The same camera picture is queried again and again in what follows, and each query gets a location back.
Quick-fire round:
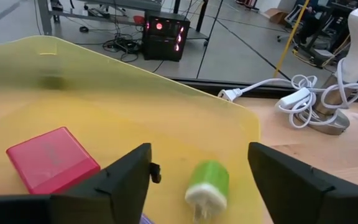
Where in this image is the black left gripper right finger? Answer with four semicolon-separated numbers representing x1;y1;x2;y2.
247;142;358;224

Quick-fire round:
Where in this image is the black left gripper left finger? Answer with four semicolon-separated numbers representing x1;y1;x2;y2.
0;142;162;224

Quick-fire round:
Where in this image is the red rectangular box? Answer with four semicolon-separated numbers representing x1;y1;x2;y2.
6;126;101;195

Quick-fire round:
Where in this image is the green white plug adapter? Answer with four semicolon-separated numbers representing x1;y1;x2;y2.
184;159;231;223

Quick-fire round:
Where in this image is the purple item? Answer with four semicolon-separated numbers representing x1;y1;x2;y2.
139;213;155;224

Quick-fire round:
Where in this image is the yellow translucent plastic bin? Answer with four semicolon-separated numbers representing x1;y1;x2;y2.
0;35;262;224

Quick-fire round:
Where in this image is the black computer tower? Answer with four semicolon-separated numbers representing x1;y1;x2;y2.
142;11;191;62

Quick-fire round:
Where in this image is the cardboard box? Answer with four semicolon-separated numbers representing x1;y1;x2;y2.
264;7;289;26

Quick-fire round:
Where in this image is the white lamp power cord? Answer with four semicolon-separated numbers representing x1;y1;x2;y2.
218;57;358;129

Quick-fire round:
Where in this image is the black table frame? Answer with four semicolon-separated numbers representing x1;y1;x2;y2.
163;77;358;102

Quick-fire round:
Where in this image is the black floor cable tangle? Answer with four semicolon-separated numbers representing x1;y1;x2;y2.
73;30;165;74

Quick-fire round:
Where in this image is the yellow hanging cable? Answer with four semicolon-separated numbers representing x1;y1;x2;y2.
273;0;311;78

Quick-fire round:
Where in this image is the grey desk frame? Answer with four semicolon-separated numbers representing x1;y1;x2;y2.
37;0;209;41

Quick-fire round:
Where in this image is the black hanging cable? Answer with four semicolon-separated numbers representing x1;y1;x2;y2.
196;0;225;79

